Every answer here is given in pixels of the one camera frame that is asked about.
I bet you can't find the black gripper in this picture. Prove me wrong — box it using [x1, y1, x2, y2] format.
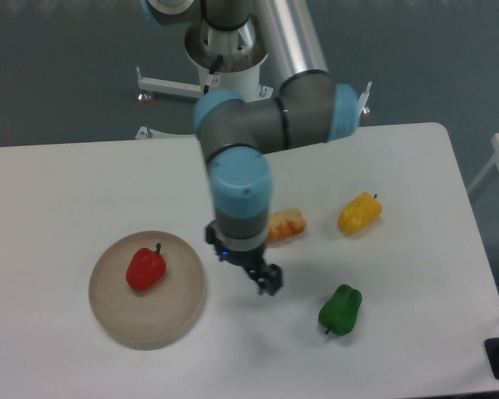
[205, 220, 283, 296]

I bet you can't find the red bell pepper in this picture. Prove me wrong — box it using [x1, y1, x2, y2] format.
[126, 243, 167, 292]

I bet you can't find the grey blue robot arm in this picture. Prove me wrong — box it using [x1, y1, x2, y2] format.
[142, 1, 369, 294]

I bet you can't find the beige round plate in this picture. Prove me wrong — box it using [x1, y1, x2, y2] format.
[88, 231, 206, 350]

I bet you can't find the green bell pepper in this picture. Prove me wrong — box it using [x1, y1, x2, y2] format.
[318, 284, 363, 337]

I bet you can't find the yellow bell pepper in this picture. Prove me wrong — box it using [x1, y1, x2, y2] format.
[337, 192, 383, 236]

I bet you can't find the orange bread piece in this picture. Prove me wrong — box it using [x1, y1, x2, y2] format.
[268, 208, 307, 244]

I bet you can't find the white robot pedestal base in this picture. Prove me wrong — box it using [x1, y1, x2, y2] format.
[133, 24, 374, 140]

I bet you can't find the black cable on pedestal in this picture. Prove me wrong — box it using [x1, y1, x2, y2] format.
[202, 54, 224, 97]

